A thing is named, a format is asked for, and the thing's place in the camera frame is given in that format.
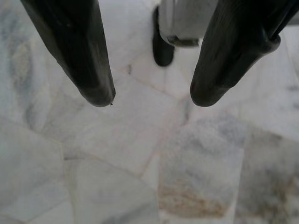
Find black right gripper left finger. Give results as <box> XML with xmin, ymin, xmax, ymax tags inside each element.
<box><xmin>20</xmin><ymin>0</ymin><xmax>117</xmax><ymax>108</ymax></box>

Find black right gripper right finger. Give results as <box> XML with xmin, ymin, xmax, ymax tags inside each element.
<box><xmin>191</xmin><ymin>0</ymin><xmax>298</xmax><ymax>107</ymax></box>

